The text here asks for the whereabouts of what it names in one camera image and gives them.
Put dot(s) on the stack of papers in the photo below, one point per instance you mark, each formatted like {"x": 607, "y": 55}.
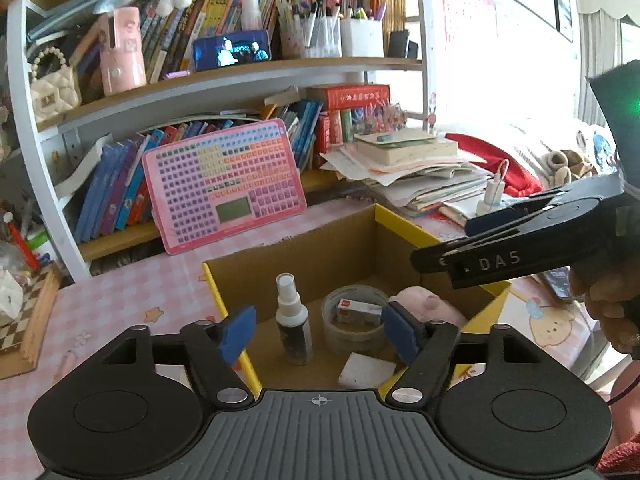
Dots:
{"x": 425, "y": 187}

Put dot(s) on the thick cream book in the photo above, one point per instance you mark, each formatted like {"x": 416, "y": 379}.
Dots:
{"x": 410, "y": 152}

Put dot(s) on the colourful paper craft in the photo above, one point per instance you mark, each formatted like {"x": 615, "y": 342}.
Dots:
{"x": 382, "y": 117}

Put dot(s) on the white and wooden bookshelf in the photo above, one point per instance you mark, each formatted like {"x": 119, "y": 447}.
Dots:
{"x": 325, "y": 63}

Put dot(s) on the yellow-edged cardboard box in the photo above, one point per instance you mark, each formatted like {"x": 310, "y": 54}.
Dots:
{"x": 300, "y": 270}

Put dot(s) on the pink plush toy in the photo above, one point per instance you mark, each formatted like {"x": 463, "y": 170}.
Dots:
{"x": 435, "y": 305}

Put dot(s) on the white plastic bottle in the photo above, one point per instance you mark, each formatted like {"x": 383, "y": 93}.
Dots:
{"x": 252, "y": 15}

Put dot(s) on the beige plush toy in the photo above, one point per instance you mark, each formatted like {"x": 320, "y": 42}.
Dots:
{"x": 567, "y": 165}

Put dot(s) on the wooden chessboard box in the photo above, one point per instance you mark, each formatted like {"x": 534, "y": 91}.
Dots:
{"x": 30, "y": 327}

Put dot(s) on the white spray bottle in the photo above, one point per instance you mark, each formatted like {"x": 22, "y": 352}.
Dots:
{"x": 295, "y": 330}

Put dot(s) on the blue plastic folder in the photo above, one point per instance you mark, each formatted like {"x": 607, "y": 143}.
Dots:
{"x": 65, "y": 15}

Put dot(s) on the white foam block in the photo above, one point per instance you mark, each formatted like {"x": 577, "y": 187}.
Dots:
{"x": 365, "y": 371}

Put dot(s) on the clear tape roll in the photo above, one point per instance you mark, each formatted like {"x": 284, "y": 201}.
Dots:
{"x": 330, "y": 332}

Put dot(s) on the pink toy keyboard tablet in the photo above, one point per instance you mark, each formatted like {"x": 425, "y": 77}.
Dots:
{"x": 200, "y": 185}

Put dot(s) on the dark printed card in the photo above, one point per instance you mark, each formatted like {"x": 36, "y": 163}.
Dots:
{"x": 557, "y": 284}

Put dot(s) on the small red and white box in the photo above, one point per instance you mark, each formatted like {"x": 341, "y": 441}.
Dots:
{"x": 357, "y": 312}

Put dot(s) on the red marker pen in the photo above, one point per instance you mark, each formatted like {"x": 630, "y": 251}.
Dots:
{"x": 22, "y": 242}

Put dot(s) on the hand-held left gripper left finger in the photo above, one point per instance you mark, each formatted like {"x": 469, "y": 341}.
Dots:
{"x": 237, "y": 334}

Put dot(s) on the small black box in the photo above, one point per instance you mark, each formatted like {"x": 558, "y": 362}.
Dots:
{"x": 400, "y": 44}

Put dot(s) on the crumpled white paper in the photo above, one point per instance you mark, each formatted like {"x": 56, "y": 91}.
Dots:
{"x": 10, "y": 295}

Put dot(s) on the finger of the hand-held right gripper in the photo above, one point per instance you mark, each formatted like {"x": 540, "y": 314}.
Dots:
{"x": 585, "y": 189}
{"x": 495, "y": 220}

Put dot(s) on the row of colourful books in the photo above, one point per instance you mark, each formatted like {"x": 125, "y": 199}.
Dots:
{"x": 220, "y": 10}

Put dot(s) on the red fuzzy garment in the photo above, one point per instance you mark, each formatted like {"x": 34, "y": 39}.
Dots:
{"x": 622, "y": 457}

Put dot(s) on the leaning blue book bundle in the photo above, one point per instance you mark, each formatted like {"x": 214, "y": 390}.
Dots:
{"x": 305, "y": 130}

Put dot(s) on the white pen cup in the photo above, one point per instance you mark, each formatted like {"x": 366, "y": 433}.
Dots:
{"x": 362, "y": 40}

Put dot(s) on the clear pen holder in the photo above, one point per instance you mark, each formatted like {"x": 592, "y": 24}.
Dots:
{"x": 310, "y": 40}

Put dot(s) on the red boxed book set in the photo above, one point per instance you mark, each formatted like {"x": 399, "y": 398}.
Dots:
{"x": 335, "y": 127}

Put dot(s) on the person's right forearm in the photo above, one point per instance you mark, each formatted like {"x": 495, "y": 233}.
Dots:
{"x": 631, "y": 400}

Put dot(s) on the white quilted pearl handbag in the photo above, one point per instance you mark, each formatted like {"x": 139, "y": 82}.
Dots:
{"x": 52, "y": 92}

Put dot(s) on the wall poster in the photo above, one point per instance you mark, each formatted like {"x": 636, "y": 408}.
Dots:
{"x": 467, "y": 17}

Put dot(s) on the person's right hand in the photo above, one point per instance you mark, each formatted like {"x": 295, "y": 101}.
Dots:
{"x": 610, "y": 310}

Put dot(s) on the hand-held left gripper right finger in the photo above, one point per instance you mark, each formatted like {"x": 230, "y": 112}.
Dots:
{"x": 400, "y": 334}

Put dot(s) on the light curtain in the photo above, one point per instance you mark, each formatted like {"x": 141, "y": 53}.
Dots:
{"x": 600, "y": 45}

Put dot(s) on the row of blue books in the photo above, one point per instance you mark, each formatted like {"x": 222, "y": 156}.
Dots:
{"x": 105, "y": 195}

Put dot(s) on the thick red dictionary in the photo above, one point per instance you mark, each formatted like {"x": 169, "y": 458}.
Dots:
{"x": 350, "y": 97}

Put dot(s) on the smartphone with lit screen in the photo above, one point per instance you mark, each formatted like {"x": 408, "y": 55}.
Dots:
{"x": 230, "y": 50}

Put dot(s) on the red cloth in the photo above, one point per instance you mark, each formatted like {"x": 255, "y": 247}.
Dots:
{"x": 515, "y": 175}

